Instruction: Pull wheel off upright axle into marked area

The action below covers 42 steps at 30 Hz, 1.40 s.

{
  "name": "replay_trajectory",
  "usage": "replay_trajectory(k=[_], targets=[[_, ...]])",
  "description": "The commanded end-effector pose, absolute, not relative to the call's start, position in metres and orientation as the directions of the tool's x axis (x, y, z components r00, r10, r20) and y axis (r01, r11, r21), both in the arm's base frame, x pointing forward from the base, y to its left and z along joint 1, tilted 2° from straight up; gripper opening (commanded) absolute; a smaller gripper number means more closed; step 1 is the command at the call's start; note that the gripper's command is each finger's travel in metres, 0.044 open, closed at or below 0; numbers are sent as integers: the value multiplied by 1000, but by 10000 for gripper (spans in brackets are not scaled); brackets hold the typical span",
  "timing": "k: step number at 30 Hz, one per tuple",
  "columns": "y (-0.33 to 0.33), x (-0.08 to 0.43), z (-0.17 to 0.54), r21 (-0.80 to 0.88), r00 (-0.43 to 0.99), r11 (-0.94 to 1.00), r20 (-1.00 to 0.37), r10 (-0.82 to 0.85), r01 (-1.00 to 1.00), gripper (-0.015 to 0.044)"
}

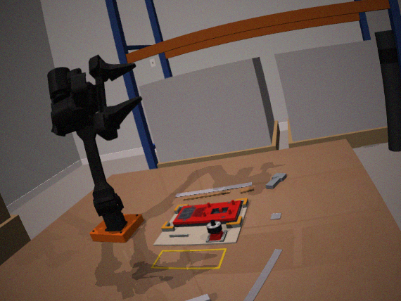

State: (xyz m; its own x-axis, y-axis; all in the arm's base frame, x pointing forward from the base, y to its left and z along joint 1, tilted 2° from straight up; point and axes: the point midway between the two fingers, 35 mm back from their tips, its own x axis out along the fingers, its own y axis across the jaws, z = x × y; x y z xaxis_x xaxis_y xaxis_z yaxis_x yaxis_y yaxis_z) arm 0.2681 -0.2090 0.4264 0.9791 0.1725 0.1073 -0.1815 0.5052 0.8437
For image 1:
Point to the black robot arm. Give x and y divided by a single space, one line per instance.
65 83

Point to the black wheel with grey hub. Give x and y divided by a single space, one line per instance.
214 229

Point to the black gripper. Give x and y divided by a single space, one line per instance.
106 119

